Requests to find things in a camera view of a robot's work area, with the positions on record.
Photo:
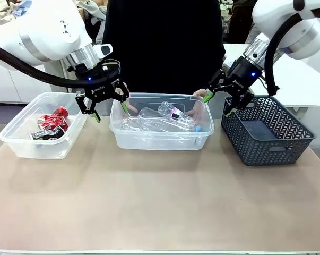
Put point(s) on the crushed black silver can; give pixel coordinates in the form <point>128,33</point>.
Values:
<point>47,134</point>

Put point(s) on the crushed red can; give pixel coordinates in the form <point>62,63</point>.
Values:
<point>55,118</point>

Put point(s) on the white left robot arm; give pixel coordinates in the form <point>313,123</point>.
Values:
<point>43,29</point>

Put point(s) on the dark blue woven basket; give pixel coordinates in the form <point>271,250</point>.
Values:
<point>266,143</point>

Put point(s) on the crushed clear bottle pink label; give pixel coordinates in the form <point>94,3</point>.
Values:
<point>175,112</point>

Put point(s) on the person's right hand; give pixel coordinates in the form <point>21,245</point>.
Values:
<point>133,109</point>

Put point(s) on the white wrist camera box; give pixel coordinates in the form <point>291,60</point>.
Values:
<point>104,49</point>

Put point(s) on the clear plastic container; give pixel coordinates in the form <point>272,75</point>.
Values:
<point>19,143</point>
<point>159,139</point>

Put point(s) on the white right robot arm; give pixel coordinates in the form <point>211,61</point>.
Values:
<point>295,24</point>

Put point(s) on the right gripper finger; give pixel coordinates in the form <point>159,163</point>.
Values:
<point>218,82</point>
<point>242,99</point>

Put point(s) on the crushed clear plastic bottle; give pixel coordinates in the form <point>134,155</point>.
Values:
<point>129,125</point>

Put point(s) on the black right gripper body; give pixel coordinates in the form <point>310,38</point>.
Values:
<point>243,77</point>

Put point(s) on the person in black top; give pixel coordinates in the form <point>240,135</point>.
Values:
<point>162,45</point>

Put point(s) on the white low cabinet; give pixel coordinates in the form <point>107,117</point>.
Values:
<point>13,85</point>

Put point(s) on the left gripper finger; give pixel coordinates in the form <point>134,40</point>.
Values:
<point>122,91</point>
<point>86,105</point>

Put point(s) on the clear bottle blue cap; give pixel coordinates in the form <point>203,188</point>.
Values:
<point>159,122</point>

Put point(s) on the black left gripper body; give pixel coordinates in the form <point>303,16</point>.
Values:
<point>98,85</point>

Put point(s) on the person's left hand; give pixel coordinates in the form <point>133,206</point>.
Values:
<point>200,93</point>

